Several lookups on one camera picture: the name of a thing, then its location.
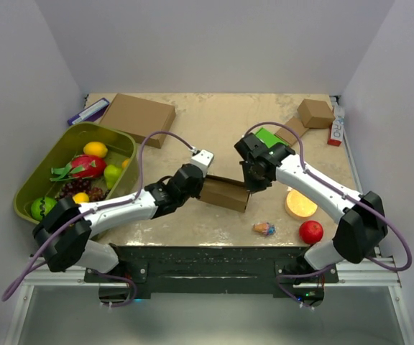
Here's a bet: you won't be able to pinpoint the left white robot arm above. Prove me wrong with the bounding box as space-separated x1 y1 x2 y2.
33 162 208 282

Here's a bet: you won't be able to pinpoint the brown cardboard box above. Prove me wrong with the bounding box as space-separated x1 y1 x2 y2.
200 175 250 213

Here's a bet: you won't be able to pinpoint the green round fruit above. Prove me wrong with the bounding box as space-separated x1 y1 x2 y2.
30 196 57 221

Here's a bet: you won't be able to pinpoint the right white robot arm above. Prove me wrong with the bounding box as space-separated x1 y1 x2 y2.
234 133 387 282

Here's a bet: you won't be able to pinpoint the yellow mango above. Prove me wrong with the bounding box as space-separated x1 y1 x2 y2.
73 192 89 203

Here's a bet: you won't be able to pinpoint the green pear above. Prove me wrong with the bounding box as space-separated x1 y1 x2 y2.
103 165 123 190

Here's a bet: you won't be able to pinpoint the yellow lemon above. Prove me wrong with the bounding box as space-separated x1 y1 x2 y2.
83 142 108 158

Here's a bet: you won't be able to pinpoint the olive green plastic bin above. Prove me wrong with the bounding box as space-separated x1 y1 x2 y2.
14 122 139 224

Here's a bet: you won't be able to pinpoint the red dragon fruit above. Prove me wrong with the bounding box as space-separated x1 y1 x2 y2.
50 154 107 182

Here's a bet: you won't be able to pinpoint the large flat cardboard box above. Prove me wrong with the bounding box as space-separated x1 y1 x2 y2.
100 93 176 144

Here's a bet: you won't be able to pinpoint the red apple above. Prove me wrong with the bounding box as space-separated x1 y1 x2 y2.
299 220 324 245

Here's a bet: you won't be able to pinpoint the black base frame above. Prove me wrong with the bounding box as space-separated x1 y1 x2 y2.
40 244 377 310

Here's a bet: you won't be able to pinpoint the purple white box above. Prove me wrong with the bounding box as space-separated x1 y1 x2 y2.
67 98 110 127

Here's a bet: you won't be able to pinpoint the small colourful toy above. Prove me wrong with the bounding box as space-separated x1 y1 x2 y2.
252 222 275 236

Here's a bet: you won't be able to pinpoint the red white box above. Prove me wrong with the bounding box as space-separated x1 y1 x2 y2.
327 105 345 147

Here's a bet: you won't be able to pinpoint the small cardboard cube box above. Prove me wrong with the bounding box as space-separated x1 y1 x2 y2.
297 98 335 129

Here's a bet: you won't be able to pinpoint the green flat box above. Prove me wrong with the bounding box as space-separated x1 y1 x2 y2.
255 127 288 148

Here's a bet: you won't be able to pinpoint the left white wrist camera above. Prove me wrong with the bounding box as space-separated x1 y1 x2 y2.
190 149 214 177

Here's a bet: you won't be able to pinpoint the dark purple grapes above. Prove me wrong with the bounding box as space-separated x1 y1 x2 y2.
55 178 109 202

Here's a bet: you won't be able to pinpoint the small orange fruit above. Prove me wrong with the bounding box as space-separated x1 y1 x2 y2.
121 158 130 169

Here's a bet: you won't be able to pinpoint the flat small cardboard box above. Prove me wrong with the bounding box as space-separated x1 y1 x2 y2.
275 116 308 147

